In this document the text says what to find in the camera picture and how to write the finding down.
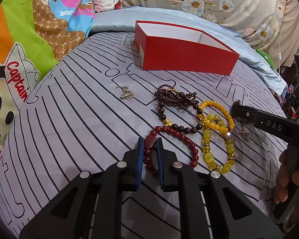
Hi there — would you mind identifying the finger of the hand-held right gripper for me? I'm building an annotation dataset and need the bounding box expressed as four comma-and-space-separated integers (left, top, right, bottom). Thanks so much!
231, 104, 262, 130

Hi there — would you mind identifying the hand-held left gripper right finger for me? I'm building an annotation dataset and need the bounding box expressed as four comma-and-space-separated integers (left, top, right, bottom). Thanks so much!
156, 137, 283, 239

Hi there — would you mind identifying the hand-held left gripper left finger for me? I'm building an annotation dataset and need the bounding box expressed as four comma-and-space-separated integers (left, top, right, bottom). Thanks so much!
19, 137, 145, 239

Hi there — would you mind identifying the silver dangling earring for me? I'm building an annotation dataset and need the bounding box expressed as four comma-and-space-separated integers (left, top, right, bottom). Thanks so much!
238, 121, 251, 142

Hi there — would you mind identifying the red bead bracelet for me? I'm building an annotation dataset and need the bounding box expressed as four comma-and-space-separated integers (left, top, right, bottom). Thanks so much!
144, 126, 199, 176

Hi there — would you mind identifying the orange bead bracelet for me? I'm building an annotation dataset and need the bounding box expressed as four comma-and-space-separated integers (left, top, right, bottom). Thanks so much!
197, 100, 235, 132

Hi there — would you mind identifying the yellow-green crystal bracelet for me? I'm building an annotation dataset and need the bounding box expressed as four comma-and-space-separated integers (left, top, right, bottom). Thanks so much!
201, 114, 237, 174

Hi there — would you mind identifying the dark brown bead bracelet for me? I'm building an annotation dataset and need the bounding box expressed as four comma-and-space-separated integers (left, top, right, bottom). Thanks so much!
157, 100, 202, 133

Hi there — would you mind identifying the dark purple small-bead bracelet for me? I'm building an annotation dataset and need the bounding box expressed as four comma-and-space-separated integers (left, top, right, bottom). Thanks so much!
154, 84, 200, 110

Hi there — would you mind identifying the silver flower earring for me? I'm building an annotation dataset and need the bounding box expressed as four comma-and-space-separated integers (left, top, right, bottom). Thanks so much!
116, 86, 139, 102

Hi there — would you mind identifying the red cardboard box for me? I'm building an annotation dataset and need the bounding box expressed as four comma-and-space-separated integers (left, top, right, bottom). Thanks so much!
135, 20, 240, 76

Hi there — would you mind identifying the person's right hand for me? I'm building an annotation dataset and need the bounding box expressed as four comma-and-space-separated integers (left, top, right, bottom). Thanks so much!
273, 149, 299, 206

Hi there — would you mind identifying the green object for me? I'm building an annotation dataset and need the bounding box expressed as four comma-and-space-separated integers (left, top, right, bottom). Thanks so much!
255, 48, 277, 70

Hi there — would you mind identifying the beige curtain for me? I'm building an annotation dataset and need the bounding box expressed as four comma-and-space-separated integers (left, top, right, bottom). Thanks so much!
276, 0, 299, 68

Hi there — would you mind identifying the light blue pillow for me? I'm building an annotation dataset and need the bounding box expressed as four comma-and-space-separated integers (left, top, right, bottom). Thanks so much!
89, 6, 288, 95

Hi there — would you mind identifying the colourful cartoon monkey blanket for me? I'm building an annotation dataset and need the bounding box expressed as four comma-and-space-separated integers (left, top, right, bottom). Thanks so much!
0, 0, 96, 180

